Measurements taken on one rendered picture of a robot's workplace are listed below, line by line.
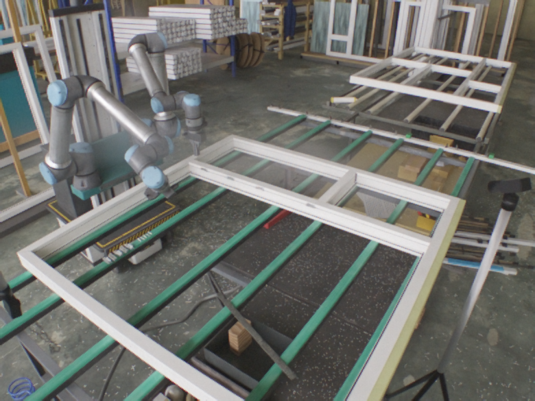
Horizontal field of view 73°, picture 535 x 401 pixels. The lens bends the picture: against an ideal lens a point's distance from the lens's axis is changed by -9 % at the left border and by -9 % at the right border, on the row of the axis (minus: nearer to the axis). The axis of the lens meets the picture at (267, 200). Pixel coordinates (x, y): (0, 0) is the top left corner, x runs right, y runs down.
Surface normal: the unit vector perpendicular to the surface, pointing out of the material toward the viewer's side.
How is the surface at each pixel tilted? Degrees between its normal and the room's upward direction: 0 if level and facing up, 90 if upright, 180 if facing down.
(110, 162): 90
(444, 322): 0
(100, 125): 90
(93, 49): 90
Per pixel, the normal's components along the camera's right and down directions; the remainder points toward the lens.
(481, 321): 0.00, -0.85
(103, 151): 0.78, 0.33
